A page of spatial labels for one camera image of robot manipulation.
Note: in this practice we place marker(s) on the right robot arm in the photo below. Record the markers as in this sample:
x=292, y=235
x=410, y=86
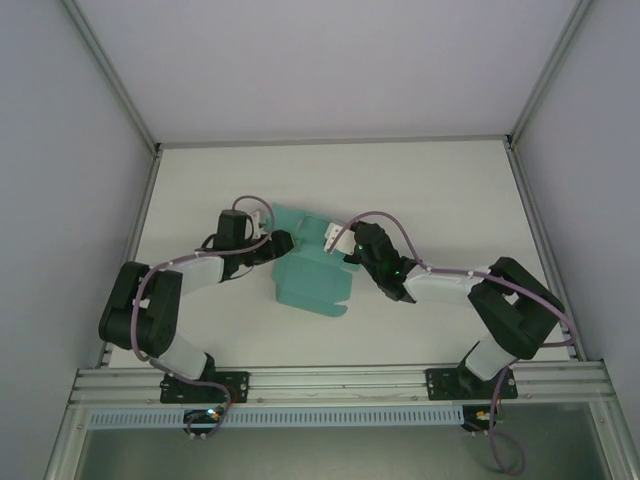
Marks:
x=515, y=310

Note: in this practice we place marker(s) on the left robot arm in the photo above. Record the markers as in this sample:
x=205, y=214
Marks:
x=130, y=310

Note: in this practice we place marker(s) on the aluminium back frame rail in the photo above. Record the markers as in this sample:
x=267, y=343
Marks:
x=330, y=141

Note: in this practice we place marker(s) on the aluminium front mounting rail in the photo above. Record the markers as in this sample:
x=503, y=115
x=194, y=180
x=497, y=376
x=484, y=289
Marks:
x=340, y=382

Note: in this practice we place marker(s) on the aluminium frame post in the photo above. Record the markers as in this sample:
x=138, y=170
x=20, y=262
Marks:
x=550, y=70
x=110, y=75

